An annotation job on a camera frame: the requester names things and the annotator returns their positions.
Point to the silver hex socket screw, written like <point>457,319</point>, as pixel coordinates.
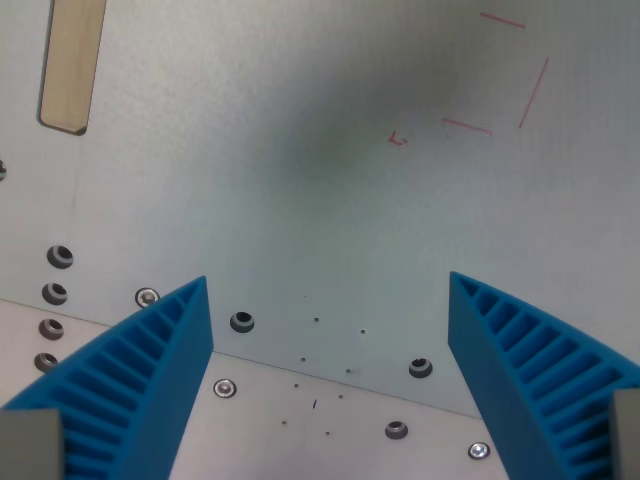
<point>147,297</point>
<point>224,388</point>
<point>479,451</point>

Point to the light aluminium base plate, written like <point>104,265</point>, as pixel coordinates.
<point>280,430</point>

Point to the wooden board behind slot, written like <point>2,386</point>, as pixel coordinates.
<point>70,65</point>

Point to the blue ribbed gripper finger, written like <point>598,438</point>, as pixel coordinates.
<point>150,380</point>
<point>530,380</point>

